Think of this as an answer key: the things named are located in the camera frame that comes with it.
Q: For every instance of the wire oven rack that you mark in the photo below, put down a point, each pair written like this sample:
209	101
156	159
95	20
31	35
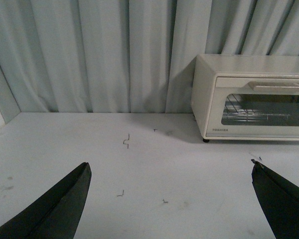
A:
256	110

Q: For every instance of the white glass oven door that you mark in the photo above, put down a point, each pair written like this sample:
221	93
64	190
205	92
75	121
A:
286	87

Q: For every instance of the white Toshiba toaster oven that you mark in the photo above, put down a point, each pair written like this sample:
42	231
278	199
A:
209	67

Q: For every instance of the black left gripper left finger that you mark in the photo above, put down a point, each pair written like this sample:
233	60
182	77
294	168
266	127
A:
57	213

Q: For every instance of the pale blue curtain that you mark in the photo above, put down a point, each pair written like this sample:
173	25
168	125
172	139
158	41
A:
127	56

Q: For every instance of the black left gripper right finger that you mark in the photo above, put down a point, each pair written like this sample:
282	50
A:
279	200

